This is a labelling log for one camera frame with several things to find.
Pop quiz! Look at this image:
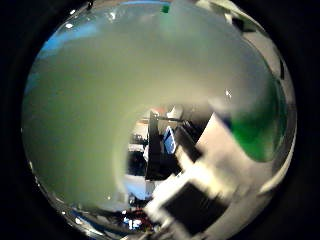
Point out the dark shelf unit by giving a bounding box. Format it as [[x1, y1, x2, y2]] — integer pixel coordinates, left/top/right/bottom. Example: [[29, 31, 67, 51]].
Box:
[[144, 111, 188, 182]]

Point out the blue screen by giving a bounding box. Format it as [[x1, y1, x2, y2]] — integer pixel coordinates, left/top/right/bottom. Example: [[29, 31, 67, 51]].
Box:
[[162, 125, 178, 155]]

